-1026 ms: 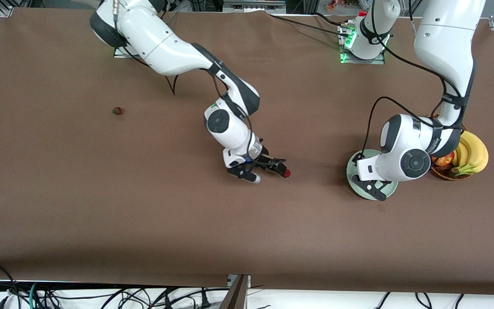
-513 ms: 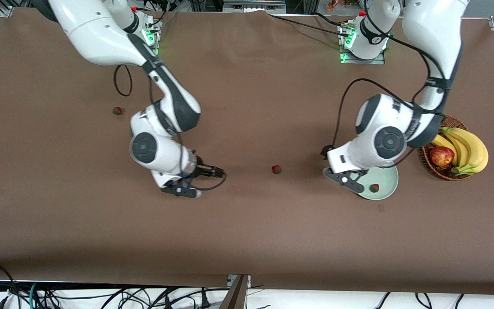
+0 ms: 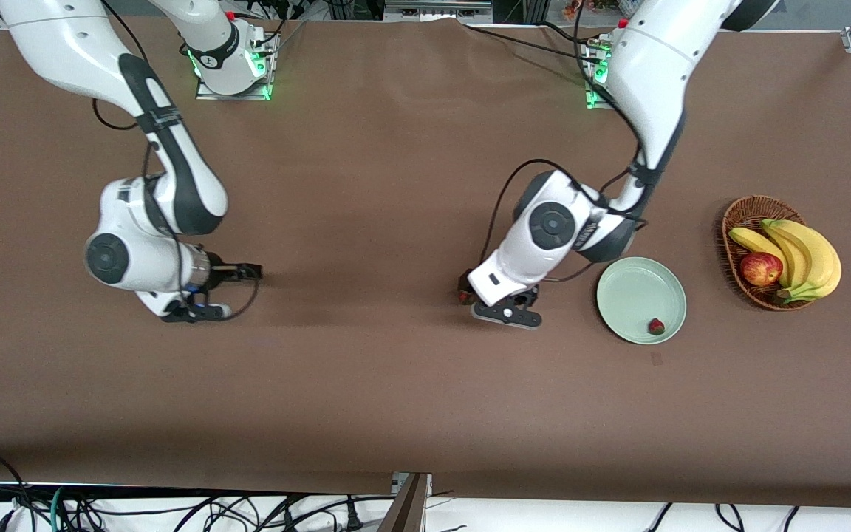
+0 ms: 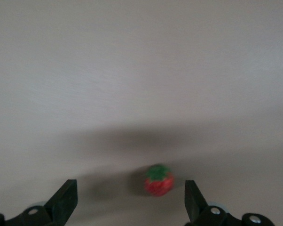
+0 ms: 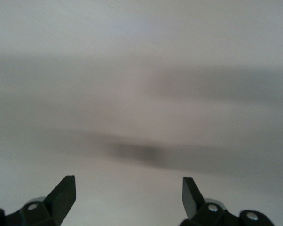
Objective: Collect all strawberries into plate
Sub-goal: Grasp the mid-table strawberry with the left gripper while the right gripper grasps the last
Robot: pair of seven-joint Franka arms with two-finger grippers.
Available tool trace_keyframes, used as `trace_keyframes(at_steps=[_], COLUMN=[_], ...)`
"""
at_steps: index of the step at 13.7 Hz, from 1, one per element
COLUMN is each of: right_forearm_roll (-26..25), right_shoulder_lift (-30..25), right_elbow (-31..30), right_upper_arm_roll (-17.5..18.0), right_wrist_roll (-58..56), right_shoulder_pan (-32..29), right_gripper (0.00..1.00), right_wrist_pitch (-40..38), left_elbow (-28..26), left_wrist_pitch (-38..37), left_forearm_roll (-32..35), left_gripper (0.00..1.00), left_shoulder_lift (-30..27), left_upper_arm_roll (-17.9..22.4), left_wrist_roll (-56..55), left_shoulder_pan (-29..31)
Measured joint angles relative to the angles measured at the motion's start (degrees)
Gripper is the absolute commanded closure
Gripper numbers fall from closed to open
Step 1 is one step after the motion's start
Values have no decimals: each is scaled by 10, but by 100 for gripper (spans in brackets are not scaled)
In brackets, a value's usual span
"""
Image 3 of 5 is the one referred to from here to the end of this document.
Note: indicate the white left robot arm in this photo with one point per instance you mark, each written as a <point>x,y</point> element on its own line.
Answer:
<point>654,66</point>

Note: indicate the metal frame post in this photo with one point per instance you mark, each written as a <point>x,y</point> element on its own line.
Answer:
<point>407,510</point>

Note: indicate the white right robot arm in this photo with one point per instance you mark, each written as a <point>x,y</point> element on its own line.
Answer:
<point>63,44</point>

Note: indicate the grey background box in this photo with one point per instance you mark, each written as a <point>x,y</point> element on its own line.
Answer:
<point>433,9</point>

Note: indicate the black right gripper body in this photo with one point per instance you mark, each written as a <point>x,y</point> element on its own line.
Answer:
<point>223,274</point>

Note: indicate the yellow banana bunch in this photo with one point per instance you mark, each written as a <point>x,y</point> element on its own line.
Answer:
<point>810,255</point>

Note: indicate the brown wicker basket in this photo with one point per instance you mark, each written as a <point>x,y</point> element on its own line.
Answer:
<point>747,214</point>

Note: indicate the brown table cloth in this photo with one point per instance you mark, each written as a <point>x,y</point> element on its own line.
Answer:
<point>396,406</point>

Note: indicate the pale green round plate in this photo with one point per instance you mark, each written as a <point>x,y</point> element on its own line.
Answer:
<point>640,303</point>

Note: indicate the red apple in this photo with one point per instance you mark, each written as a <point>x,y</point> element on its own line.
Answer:
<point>760,270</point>

